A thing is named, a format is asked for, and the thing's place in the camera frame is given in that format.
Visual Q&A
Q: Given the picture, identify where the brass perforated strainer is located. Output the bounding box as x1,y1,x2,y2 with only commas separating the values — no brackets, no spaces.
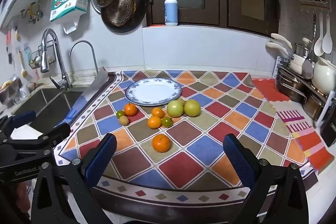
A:
106,0,137,28

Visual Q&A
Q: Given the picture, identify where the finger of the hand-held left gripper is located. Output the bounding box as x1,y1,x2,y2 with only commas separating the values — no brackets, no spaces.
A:
0,123,72,161
0,110,37,136

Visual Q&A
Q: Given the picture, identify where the chrome pull-down kitchen faucet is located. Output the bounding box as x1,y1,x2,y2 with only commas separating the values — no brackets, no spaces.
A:
41,28,72,89

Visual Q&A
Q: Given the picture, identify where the red handled hanging utensil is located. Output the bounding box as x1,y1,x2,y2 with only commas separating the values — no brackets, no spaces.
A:
6,30,13,64

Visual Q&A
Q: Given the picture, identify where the black wire basket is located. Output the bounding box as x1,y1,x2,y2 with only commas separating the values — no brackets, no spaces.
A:
29,46,57,69

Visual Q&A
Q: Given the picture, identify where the white knife handle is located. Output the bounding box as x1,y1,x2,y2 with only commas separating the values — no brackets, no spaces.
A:
266,42,289,56
271,33,293,51

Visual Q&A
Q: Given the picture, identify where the white plastic ladle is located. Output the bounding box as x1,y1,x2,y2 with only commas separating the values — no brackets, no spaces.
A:
314,13,324,56
322,13,333,54

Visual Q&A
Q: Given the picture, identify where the steel bowl with scraps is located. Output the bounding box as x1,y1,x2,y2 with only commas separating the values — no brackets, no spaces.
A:
0,80,23,104

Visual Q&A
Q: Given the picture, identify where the white plastic bag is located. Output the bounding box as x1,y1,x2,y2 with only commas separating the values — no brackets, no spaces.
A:
63,18,80,34

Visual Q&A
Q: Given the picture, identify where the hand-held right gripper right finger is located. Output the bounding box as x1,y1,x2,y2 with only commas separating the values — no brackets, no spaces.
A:
223,134,310,224

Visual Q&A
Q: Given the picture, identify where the large yellow-green tomato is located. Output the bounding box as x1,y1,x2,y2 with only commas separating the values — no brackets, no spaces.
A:
167,100,184,118
184,99,201,117

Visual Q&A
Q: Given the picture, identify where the blue rimmed white plate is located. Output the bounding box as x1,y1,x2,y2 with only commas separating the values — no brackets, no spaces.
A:
125,78,182,106

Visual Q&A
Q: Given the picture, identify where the blue pump soap bottle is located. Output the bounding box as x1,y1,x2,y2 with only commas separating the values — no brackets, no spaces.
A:
164,0,178,27

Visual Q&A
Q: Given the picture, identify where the white dish rack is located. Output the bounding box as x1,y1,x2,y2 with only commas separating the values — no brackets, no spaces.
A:
273,56,336,128

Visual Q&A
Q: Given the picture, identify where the chrome gooseneck faucet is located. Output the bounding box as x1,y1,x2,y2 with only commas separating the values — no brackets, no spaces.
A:
69,40,99,75

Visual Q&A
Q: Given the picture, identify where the white ceramic jug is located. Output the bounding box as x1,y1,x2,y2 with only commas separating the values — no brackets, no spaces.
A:
313,57,336,94

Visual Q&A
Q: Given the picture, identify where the large orange tangerine with stem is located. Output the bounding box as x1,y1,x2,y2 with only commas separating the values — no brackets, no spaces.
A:
152,134,172,153

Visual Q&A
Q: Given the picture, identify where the colourful diamond pattern tablecloth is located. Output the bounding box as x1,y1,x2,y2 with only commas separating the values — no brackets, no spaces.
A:
54,70,319,214

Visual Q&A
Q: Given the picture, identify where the black box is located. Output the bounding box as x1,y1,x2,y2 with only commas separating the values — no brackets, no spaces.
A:
321,119,336,148

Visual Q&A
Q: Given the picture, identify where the steel spatula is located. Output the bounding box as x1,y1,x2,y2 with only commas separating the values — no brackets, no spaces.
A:
302,12,316,80

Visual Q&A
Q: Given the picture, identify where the orange patterned foam mat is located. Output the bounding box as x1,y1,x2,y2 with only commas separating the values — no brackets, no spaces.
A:
251,78,332,175

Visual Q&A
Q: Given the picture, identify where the steel pot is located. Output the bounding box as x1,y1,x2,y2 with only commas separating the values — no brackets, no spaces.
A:
303,94,328,121
276,73,307,102

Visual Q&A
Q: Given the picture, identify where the steel kitchen sink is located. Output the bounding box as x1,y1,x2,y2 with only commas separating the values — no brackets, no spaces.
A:
12,88,84,132

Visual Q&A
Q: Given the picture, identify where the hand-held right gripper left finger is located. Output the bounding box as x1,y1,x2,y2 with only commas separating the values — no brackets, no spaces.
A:
28,133,117,224

